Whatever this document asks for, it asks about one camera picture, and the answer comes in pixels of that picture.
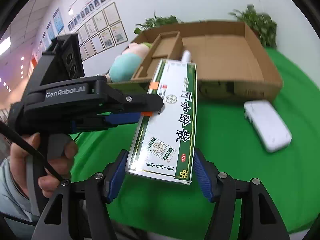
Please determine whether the pink pig plush toy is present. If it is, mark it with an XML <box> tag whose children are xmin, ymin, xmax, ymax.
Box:
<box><xmin>105</xmin><ymin>42</ymin><xmax>152</xmax><ymax>83</ymax></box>

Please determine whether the green white medicine box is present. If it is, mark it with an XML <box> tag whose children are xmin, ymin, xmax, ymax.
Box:
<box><xmin>126</xmin><ymin>59</ymin><xmax>197</xmax><ymax>185</ymax></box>

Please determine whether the white lint roller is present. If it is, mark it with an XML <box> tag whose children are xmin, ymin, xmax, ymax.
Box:
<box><xmin>181</xmin><ymin>50</ymin><xmax>192</xmax><ymax>63</ymax></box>

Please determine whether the white plastic case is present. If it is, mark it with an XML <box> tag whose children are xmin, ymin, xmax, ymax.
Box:
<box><xmin>244</xmin><ymin>100</ymin><xmax>292</xmax><ymax>153</ymax></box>

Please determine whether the narrow cardboard insert box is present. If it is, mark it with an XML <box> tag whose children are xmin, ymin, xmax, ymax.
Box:
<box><xmin>131</xmin><ymin>31</ymin><xmax>183</xmax><ymax>81</ymax></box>

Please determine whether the person's left hand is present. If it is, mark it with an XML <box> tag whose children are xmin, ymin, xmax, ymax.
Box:
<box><xmin>9</xmin><ymin>132</ymin><xmax>79</xmax><ymax>198</ymax></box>

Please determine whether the left potted plant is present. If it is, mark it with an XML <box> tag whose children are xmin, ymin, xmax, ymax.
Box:
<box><xmin>134</xmin><ymin>14</ymin><xmax>183</xmax><ymax>35</ymax></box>

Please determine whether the potted plant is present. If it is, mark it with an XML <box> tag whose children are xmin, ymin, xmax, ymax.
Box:
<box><xmin>134</xmin><ymin>14</ymin><xmax>183</xmax><ymax>35</ymax></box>
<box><xmin>228</xmin><ymin>4</ymin><xmax>277</xmax><ymax>49</ymax></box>

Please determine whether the large cardboard tray box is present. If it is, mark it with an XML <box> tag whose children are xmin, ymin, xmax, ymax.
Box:
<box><xmin>110</xmin><ymin>21</ymin><xmax>283</xmax><ymax>101</ymax></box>

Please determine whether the right potted plant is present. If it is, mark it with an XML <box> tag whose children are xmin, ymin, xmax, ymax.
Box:
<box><xmin>228</xmin><ymin>4</ymin><xmax>277</xmax><ymax>49</ymax></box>

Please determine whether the black cable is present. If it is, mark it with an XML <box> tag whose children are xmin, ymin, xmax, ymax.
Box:
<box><xmin>0</xmin><ymin>121</ymin><xmax>63</xmax><ymax>183</ymax></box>

